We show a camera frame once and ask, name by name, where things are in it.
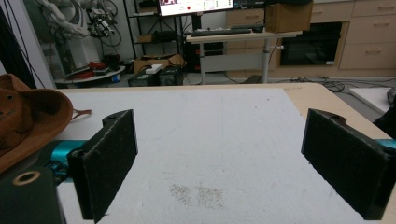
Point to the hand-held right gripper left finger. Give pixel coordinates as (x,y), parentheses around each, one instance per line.
(102,161)

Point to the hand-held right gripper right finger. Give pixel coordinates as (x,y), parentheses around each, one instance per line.
(345,161)

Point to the brown suede hat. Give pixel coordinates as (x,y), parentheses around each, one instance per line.
(23,119)

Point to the white foam board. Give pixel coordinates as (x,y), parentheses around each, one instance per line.
(370,98)

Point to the round white platform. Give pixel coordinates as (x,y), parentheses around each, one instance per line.
(90,76)

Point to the black equipment case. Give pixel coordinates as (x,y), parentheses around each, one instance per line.
(142,80)
(170,75)

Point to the white foam mat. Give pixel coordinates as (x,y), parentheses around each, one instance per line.
(199,149)

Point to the open cardboard box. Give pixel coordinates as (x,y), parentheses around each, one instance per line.
(155,62)

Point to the black built-in oven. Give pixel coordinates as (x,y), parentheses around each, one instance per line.
(311,45)

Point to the wooden drawer cabinet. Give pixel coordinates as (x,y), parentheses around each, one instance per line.
(367,37)

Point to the black metal shelf rack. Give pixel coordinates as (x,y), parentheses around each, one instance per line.
(152,28)

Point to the height-adjustable desk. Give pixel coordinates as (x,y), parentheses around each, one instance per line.
(239,49)

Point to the brown cardboard box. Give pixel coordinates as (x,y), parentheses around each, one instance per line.
(289,16)

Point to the black keyboard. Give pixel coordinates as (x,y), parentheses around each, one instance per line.
(221,32)

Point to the computer monitor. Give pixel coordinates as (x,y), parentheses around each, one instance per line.
(195,6)

